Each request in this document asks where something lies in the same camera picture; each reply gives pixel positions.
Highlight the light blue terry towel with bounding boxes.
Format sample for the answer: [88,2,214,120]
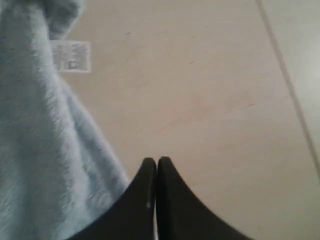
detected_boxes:
[0,0,128,240]

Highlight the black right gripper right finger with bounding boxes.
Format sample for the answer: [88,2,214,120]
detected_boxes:
[155,157,249,240]

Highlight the white towel care label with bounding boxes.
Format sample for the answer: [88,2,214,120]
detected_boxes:
[51,40,92,73]

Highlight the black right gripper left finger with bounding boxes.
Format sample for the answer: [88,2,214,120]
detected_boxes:
[70,158,157,240]

